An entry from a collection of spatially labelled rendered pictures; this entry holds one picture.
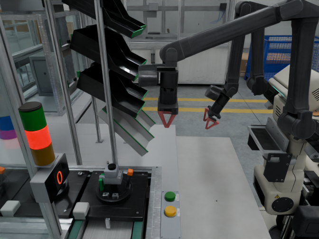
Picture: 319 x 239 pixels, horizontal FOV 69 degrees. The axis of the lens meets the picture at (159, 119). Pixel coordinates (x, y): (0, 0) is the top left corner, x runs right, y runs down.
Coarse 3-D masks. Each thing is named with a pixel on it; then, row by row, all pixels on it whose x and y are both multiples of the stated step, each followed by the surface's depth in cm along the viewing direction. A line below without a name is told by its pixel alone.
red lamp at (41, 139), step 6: (30, 132) 54; (36, 132) 54; (42, 132) 55; (48, 132) 57; (30, 138) 55; (36, 138) 55; (42, 138) 55; (48, 138) 57; (30, 144) 55; (36, 144) 55; (42, 144) 56; (48, 144) 57
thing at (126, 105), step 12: (84, 72) 97; (96, 72) 106; (84, 84) 96; (96, 84) 95; (120, 84) 106; (96, 96) 97; (120, 96) 106; (132, 96) 108; (120, 108) 97; (132, 108) 103
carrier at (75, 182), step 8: (72, 176) 98; (80, 176) 98; (64, 184) 90; (72, 184) 93; (80, 184) 93; (64, 192) 88; (72, 192) 90; (80, 192) 91; (56, 200) 86; (64, 200) 86; (72, 200) 86; (56, 208) 83; (64, 208) 83; (72, 208) 83; (64, 216) 80
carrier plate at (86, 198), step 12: (96, 180) 96; (132, 180) 96; (144, 180) 96; (84, 192) 90; (132, 192) 90; (144, 192) 90; (96, 204) 84; (120, 204) 84; (132, 204) 84; (144, 204) 86; (96, 216) 80; (108, 216) 80; (120, 216) 80; (132, 216) 80
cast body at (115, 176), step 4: (108, 164) 87; (112, 164) 85; (108, 168) 84; (112, 168) 83; (116, 168) 85; (104, 172) 83; (108, 172) 83; (112, 172) 83; (116, 172) 83; (120, 172) 88; (100, 176) 87; (104, 176) 84; (108, 176) 84; (112, 176) 84; (116, 176) 84; (120, 176) 85; (104, 180) 85; (108, 180) 85; (112, 180) 85; (116, 180) 85; (120, 180) 85
